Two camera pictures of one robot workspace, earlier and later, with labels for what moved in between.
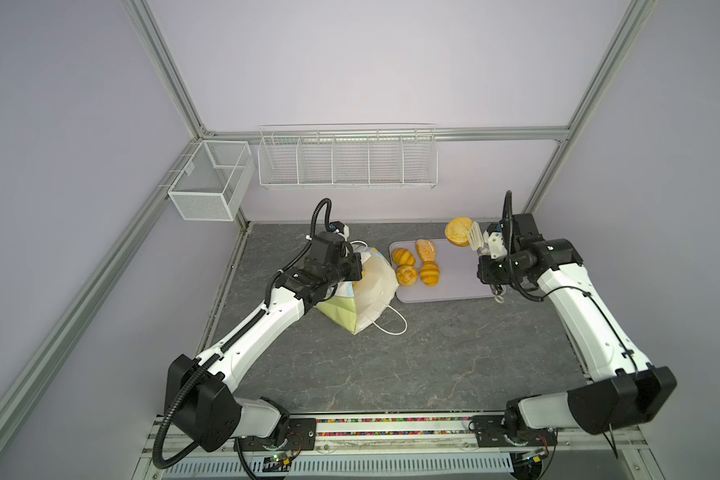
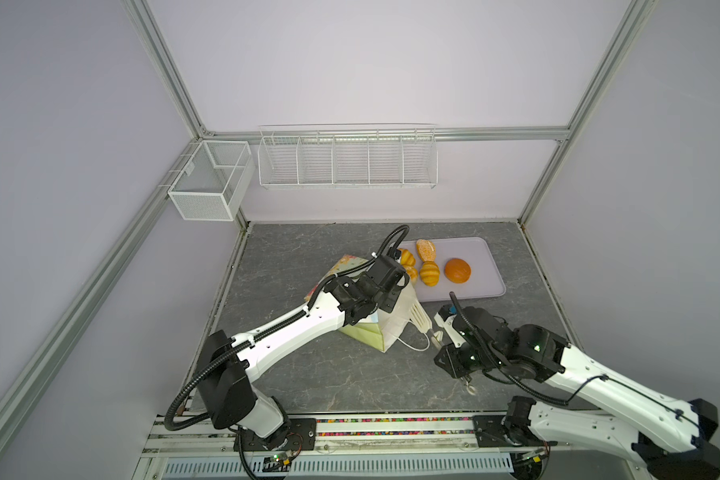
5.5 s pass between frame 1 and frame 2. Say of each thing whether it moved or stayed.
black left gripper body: moved
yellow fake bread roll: stayed
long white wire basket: stayed
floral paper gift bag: moved
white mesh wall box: stayed
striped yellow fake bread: stayed
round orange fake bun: moved
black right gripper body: moved
